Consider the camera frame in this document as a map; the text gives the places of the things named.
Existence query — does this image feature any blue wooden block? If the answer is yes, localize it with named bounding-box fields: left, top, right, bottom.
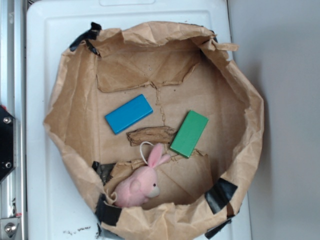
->
left=105, top=94, right=153, bottom=135

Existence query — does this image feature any green wooden block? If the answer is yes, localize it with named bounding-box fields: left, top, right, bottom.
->
left=170, top=110, right=209, bottom=158

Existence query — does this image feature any brown paper bag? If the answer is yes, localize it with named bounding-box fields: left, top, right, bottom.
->
left=44, top=21, right=264, bottom=240

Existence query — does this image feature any torn brown paper scrap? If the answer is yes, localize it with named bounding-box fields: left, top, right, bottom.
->
left=126, top=126, right=177, bottom=147

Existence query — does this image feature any pink plush bunny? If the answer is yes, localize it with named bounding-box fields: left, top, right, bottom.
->
left=114, top=143, right=171, bottom=208

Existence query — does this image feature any aluminium frame rail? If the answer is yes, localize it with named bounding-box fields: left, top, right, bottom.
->
left=0, top=0, right=28, bottom=240

